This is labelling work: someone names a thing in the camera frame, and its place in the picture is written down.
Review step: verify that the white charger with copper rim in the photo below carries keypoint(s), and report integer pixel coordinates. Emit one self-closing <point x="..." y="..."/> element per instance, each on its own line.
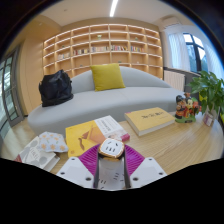
<point x="111" y="148"/>

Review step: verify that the long ceiling light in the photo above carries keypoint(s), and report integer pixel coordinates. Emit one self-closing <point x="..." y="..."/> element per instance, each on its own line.
<point x="113" y="8"/>

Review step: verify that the dark-framed window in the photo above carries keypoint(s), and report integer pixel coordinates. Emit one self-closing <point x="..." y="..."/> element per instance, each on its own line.
<point x="195" y="50"/>

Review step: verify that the potted green plant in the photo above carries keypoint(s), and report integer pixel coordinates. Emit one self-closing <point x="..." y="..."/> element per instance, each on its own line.
<point x="210" y="88"/>

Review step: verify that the white radiator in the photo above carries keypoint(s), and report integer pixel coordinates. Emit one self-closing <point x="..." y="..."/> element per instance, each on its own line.
<point x="174" y="80"/>

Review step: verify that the wooden wall shelf unit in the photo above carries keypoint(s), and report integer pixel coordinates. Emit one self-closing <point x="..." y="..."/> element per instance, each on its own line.
<point x="100" y="46"/>

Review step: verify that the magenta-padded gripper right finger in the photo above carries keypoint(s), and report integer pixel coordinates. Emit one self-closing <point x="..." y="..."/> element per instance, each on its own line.
<point x="148" y="171"/>

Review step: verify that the small white jar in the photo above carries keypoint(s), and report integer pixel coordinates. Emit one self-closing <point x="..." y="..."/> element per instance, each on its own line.
<point x="208" y="119"/>

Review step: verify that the thick yellow book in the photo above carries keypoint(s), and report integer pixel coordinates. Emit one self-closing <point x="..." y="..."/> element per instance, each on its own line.
<point x="148" y="120"/>

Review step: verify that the glass door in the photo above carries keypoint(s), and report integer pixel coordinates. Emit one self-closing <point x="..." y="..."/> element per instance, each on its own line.
<point x="8" y="90"/>

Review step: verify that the three-figure colourful figurine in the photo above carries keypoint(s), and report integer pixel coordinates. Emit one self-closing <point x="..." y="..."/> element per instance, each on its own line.
<point x="186" y="108"/>

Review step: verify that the yellow and white book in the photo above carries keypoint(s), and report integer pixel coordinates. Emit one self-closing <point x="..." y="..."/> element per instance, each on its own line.
<point x="83" y="136"/>

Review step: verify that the yellow square cushion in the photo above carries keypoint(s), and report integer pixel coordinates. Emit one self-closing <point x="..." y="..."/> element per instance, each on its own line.
<point x="107" y="77"/>

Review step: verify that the black bag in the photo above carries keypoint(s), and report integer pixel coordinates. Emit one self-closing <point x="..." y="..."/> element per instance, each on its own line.
<point x="55" y="89"/>

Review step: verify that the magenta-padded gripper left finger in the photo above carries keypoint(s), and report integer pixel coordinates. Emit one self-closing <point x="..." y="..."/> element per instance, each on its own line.
<point x="75" y="171"/>

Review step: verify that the white air conditioner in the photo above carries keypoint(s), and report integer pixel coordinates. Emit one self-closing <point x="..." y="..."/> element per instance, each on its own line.
<point x="171" y="22"/>

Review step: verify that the floral fabric pouch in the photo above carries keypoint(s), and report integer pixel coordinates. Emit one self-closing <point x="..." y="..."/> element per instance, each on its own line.
<point x="53" y="142"/>

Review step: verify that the grey and red book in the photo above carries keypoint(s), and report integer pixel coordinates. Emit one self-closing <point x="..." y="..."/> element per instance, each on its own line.
<point x="35" y="155"/>

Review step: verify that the grey curved sofa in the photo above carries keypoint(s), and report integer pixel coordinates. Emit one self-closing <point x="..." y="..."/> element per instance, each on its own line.
<point x="100" y="103"/>

